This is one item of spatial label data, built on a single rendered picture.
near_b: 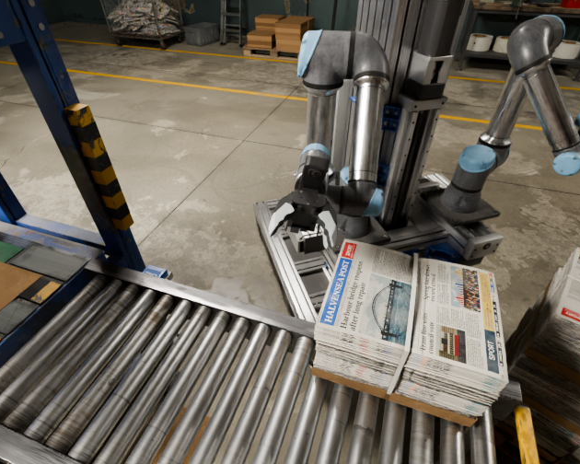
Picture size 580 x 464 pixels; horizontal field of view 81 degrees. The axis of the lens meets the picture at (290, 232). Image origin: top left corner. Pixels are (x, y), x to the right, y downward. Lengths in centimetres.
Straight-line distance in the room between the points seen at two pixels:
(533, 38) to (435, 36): 29
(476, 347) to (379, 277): 24
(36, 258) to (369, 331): 116
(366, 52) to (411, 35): 29
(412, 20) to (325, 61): 35
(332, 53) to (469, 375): 80
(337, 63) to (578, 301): 99
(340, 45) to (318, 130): 24
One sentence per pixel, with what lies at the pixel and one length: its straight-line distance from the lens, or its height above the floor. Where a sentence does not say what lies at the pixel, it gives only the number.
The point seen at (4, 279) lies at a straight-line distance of 146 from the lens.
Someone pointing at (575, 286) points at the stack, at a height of 83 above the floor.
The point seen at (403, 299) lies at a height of 103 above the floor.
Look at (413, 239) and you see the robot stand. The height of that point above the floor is 73.
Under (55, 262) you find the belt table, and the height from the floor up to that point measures 80.
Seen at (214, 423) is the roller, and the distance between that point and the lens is 92.
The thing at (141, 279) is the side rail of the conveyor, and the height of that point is 80.
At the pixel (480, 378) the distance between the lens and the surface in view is 79.
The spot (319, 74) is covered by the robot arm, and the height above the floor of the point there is 137.
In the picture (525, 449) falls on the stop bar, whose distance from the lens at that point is 100.
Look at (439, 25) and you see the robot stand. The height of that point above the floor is 146.
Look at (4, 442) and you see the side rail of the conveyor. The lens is 109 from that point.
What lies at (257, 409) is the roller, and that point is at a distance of 92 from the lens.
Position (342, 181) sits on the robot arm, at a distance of 116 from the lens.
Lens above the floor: 164
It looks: 41 degrees down
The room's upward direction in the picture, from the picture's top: straight up
